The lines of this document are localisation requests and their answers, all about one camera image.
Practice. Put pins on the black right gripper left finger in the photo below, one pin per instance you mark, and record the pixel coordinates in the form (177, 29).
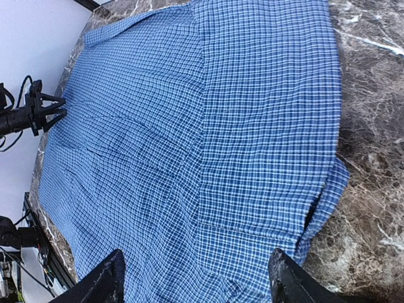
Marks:
(105, 283)

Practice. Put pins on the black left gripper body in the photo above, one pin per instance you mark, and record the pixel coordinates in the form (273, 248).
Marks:
(35, 109)

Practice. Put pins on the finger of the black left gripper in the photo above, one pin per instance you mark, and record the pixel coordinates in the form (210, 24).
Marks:
(55, 101)
(53, 118)

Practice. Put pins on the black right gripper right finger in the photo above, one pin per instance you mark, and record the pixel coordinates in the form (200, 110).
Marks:
(290, 283)

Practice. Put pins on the blue checkered shirt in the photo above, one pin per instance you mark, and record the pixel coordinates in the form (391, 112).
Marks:
(199, 138)

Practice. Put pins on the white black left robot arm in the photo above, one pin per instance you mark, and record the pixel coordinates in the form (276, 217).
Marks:
(14, 118)

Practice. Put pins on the black front table rail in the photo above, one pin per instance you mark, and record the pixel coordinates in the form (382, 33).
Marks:
(51, 263)

